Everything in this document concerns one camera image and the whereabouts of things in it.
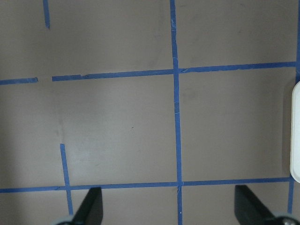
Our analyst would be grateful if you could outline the white rectangular tray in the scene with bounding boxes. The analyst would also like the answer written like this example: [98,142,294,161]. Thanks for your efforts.
[290,82,300,183]

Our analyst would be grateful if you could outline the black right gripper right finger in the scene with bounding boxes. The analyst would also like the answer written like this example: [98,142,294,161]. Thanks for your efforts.
[234,185,278,225]

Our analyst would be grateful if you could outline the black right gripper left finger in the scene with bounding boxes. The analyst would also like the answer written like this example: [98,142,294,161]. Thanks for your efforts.
[71,187,103,225]

